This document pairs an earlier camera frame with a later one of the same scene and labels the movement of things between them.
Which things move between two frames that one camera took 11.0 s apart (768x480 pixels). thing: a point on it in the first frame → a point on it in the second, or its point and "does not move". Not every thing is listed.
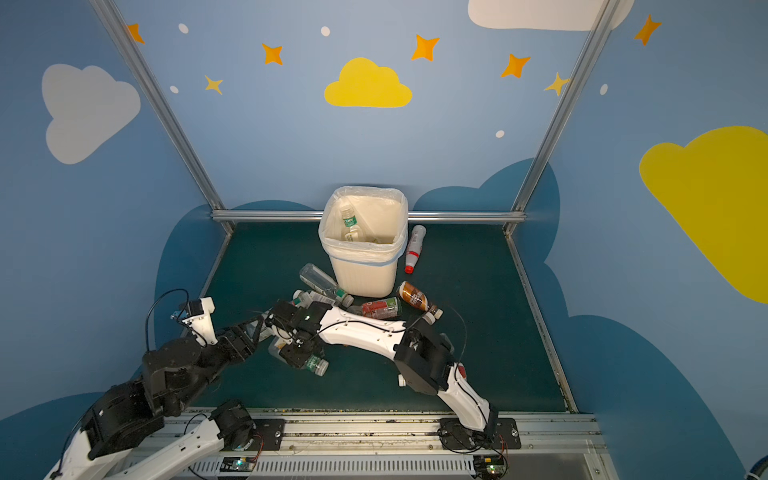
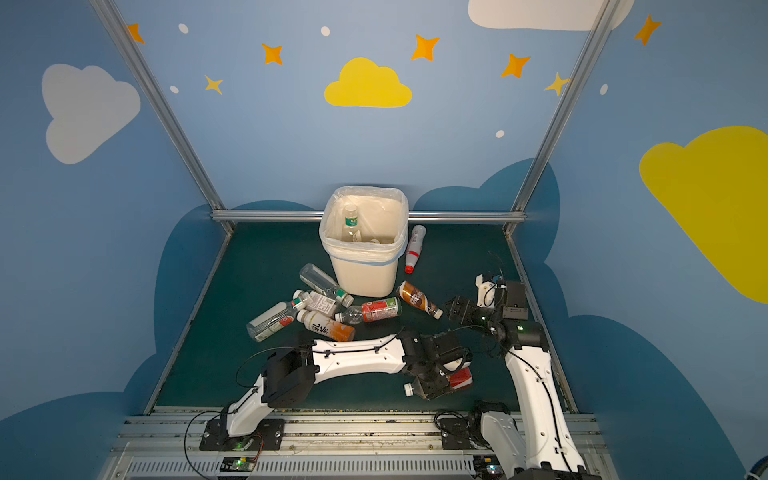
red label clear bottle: (379, 309) does not move
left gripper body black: (245, 336) → (433, 381)
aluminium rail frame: (555, 447) does not move
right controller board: (489, 466) does not move
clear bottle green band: (350, 220) does not move
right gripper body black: (300, 346) → (471, 313)
